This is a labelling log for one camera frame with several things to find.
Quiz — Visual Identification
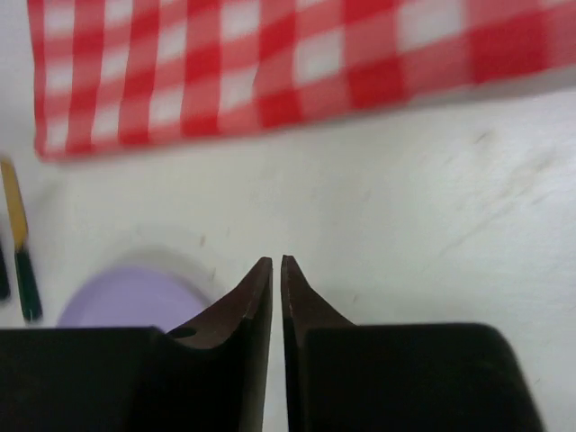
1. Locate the purple plastic plate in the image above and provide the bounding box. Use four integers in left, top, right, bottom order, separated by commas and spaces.
58, 265, 210, 333

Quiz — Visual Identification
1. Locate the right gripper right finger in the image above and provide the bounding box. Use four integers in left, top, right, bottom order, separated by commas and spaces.
281, 256, 544, 431

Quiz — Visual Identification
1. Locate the red white checkered cloth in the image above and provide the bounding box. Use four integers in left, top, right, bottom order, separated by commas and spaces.
28, 1, 575, 160

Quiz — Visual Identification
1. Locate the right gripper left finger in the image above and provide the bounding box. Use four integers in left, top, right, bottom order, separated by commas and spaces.
1, 257, 273, 431

